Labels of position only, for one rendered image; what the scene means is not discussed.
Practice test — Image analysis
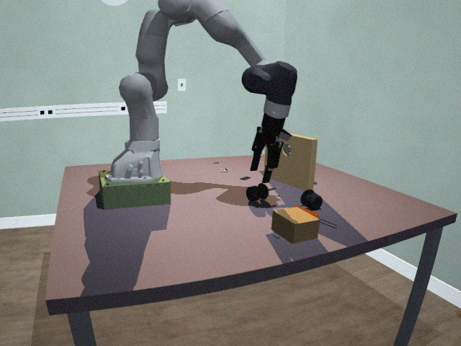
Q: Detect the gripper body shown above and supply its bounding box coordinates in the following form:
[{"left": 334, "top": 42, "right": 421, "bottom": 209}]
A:
[{"left": 261, "top": 113, "right": 285, "bottom": 145}]

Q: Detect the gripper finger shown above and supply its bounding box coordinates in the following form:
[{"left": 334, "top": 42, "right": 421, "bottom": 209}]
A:
[
  {"left": 262, "top": 135, "right": 284, "bottom": 183},
  {"left": 250, "top": 126, "right": 267, "bottom": 171}
]

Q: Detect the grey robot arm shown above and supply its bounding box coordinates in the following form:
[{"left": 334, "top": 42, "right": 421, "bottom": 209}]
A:
[{"left": 106, "top": 0, "right": 297, "bottom": 182}]

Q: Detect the tan cardboard box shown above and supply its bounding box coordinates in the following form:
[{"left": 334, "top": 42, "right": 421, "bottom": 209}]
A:
[{"left": 272, "top": 207, "right": 320, "bottom": 244}]

